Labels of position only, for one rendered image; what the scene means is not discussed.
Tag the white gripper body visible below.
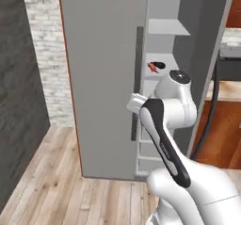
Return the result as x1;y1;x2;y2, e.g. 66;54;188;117
126;92;151;115

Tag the red sweet potato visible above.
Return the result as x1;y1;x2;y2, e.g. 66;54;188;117
147;62;160;74

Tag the black eggplant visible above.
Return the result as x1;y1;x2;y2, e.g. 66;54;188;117
153;61;167;71

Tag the grey open freezer door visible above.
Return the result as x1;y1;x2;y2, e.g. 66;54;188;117
172;0;238;158

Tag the grey closed fridge door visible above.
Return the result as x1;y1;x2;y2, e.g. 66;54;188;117
57;0;149;181

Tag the brown base cupboard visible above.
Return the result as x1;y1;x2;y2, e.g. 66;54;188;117
195;100;241;170

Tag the grey fridge body with shelves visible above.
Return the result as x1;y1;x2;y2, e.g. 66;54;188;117
135;0;208;178

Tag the grey microwave oven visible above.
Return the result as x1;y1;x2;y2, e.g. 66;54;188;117
216;27;241;82

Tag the dark straight fridge door handle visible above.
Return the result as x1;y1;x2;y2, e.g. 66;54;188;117
130;25;145;142

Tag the black curved freezer door handle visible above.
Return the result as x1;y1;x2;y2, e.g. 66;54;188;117
189;56;221;161

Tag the brown wall cupboard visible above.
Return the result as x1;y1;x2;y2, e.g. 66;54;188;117
225;0;241;29

